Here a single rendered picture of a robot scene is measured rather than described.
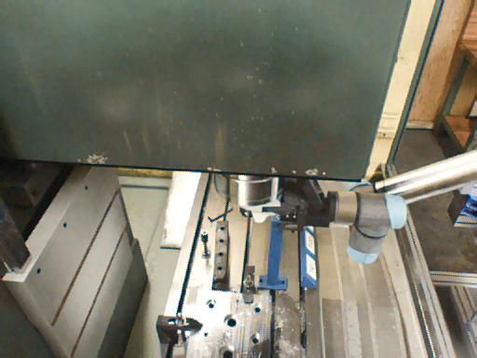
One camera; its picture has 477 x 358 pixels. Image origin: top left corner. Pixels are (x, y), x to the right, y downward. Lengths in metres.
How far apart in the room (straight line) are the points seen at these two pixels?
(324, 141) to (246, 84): 0.16
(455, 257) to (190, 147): 2.49
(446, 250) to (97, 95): 2.64
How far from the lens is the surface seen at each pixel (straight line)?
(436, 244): 3.00
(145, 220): 2.10
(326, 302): 1.55
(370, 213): 0.89
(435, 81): 3.89
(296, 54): 0.57
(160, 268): 1.83
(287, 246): 1.53
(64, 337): 1.12
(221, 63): 0.58
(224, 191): 0.80
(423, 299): 1.64
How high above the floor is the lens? 2.07
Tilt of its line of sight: 40 degrees down
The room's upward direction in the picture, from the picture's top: straight up
